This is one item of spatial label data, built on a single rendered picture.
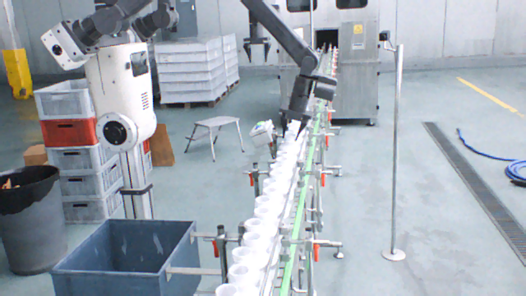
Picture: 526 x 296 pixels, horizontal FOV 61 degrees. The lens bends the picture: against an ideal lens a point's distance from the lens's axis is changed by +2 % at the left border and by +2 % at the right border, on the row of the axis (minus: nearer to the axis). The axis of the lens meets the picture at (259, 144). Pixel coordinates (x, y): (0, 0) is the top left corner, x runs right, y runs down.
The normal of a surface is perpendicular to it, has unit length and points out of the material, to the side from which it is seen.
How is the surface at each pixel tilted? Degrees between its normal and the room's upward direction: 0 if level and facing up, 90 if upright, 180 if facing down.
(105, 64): 90
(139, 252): 90
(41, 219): 94
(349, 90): 90
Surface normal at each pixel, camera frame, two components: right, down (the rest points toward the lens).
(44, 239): 0.72, 0.22
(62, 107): -0.04, 0.29
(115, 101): -0.15, 0.47
